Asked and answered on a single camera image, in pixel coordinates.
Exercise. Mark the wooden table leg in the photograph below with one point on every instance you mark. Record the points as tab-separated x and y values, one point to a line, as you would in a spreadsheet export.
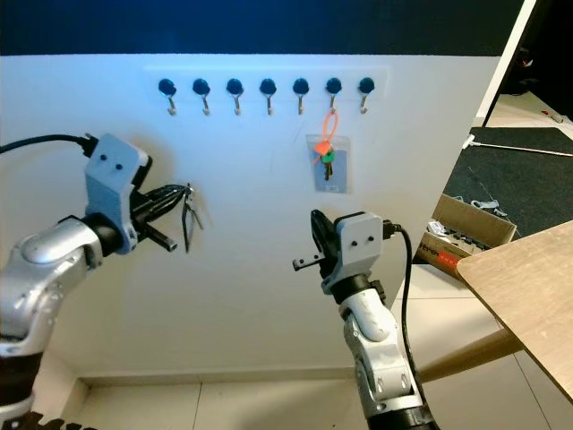
466	356

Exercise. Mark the brown cardboard box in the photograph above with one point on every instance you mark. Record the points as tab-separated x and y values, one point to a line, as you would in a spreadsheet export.
457	246

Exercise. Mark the black floor rug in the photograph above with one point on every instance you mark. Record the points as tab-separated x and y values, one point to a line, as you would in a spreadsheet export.
519	184

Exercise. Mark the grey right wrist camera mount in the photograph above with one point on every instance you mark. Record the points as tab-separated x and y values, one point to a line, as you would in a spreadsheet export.
363	242

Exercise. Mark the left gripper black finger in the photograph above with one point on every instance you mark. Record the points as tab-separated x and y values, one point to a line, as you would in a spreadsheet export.
168	210
168	192

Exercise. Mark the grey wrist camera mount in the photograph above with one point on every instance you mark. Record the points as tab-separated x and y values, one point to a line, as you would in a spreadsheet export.
112	179
363	242

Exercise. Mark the clear plastic card pouch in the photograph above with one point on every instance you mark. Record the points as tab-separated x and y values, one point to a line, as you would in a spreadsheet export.
342	177

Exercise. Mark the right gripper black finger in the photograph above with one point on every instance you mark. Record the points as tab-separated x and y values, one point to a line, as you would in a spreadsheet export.
330	235
319	231

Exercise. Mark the white hook rail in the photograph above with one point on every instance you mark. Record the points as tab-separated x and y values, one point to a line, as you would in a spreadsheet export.
183	72

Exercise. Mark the light wooden table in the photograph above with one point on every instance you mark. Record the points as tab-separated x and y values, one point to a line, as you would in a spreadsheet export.
528	296

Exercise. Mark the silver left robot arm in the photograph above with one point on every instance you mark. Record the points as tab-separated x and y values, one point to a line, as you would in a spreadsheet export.
45	287

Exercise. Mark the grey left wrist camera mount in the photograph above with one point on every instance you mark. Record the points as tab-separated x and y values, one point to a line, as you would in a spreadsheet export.
112	179

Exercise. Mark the green key with orange loop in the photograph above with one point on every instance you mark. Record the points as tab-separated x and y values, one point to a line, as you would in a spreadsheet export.
325	157

